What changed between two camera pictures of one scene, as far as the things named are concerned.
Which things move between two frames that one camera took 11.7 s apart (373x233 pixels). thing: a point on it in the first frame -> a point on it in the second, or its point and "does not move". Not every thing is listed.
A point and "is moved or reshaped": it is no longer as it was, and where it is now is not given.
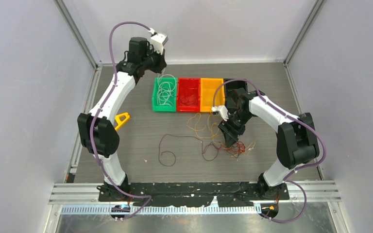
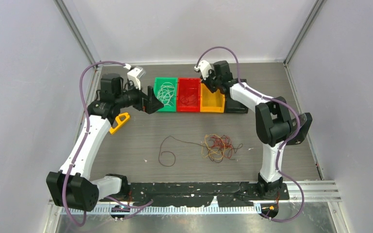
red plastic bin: (188, 96) does not move
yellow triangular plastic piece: (120, 122) does not move
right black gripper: (230, 137) -> (212, 72)
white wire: (166, 84) is moved or reshaped
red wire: (188, 100) does not move
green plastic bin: (164, 96) does not move
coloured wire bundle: (239, 147) -> (215, 146)
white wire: (166, 85) is moved or reshaped
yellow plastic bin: (208, 86) does not move
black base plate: (192, 194) does not move
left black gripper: (161, 64) -> (148, 103)
